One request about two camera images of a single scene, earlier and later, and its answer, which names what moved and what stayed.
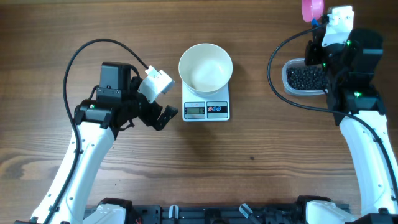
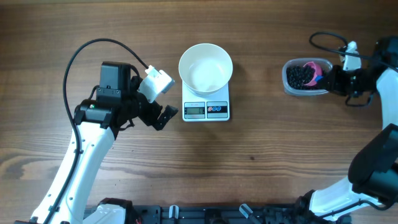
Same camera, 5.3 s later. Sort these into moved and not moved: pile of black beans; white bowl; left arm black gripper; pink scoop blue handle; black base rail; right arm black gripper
Moved: right arm black gripper; pink scoop blue handle
Not moved: left arm black gripper; pile of black beans; black base rail; white bowl
